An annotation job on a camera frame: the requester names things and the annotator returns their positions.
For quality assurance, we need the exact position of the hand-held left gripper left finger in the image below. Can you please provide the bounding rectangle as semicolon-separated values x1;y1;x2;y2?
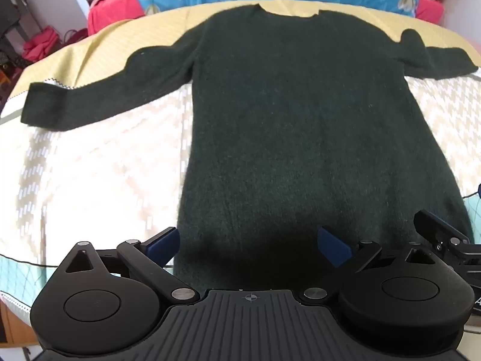
56;227;200;306

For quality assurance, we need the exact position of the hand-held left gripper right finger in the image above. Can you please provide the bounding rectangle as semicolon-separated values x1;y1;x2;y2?
300;227;450;306

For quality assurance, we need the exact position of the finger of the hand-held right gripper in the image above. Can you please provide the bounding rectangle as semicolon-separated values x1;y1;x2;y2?
413;209;471;251

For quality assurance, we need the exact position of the dark green knit sweater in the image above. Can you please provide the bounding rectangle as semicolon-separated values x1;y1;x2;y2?
20;3;479;294

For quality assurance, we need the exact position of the red clothes pile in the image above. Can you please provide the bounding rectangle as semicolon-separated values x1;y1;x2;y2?
22;26;61;63

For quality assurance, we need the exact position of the yellow beige patterned blanket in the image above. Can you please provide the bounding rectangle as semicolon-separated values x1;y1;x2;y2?
0;0;481;311

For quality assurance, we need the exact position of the red bed sheet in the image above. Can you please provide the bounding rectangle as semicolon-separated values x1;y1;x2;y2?
87;0;445;37

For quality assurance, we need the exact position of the dark furniture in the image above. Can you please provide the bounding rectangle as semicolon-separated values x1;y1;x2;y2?
0;0;32;70

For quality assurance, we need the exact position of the wooden bed frame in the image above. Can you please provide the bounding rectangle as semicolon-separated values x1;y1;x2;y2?
0;296;32;347

